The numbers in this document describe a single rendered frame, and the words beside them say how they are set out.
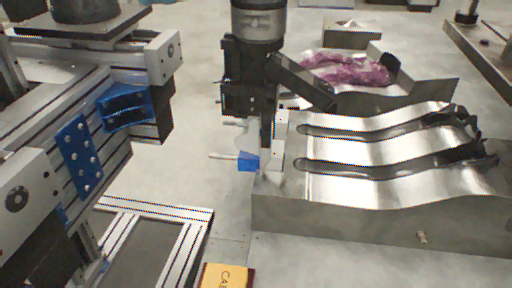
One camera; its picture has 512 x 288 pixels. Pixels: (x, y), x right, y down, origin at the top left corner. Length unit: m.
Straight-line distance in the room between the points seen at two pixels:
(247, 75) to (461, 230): 0.40
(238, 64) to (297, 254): 0.31
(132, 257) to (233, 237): 0.81
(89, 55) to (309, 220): 0.62
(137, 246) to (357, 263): 0.96
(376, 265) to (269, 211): 0.19
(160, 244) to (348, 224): 0.92
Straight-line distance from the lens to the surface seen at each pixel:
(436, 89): 0.96
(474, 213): 0.60
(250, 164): 0.59
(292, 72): 0.49
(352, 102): 0.86
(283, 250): 0.59
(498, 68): 1.44
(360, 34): 1.33
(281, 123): 0.66
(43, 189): 0.56
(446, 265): 0.65
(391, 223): 0.59
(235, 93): 0.50
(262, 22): 0.46
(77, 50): 0.92
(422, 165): 0.63
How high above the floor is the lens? 1.28
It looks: 37 degrees down
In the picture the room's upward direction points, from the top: straight up
